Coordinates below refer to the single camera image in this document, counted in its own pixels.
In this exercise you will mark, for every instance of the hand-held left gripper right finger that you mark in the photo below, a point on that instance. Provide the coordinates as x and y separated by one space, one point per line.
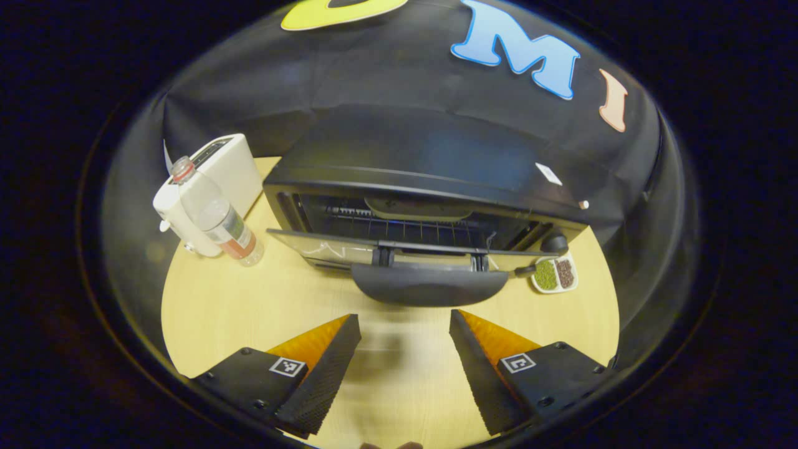
483 380

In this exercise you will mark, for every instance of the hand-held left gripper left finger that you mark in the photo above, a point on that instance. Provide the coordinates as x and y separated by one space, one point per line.
324 380

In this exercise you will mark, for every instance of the pale square plate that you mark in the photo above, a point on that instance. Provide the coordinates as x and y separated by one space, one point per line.
418 211

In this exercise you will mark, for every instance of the black electric oven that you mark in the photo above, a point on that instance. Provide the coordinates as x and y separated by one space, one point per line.
424 156

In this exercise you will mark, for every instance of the white divided bean dish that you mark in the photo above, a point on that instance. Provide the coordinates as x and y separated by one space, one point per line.
555 274

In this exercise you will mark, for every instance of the clear plastic water bottle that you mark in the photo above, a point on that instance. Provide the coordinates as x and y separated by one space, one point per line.
215 215

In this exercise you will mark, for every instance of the white toaster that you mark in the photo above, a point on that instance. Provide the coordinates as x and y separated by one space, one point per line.
234 171

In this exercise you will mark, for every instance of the black backdrop cloth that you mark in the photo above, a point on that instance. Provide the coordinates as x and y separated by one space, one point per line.
386 68

